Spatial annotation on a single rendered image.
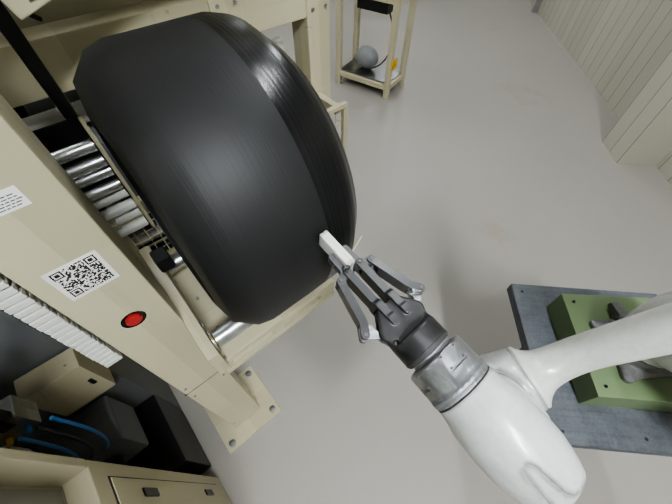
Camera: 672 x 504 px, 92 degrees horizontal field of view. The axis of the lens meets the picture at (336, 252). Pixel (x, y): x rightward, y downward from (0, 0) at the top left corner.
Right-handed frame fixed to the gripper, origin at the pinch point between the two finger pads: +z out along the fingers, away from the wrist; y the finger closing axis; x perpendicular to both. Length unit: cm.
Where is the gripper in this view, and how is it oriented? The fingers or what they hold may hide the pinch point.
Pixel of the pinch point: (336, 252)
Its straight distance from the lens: 51.8
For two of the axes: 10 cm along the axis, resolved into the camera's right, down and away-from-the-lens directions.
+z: -6.5, -6.9, 3.3
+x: -1.0, 5.0, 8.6
